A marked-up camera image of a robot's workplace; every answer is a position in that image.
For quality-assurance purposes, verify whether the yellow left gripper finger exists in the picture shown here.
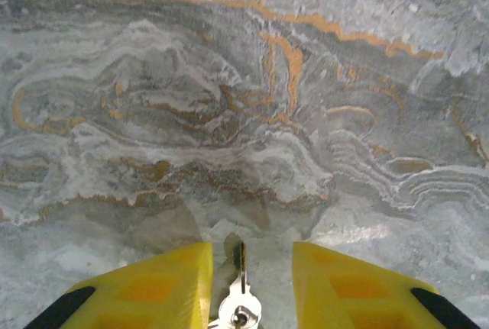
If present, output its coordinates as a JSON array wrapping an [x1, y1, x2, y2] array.
[[22, 240, 215, 329]]

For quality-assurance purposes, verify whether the silver key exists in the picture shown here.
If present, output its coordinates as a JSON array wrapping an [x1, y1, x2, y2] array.
[[208, 242, 264, 329]]

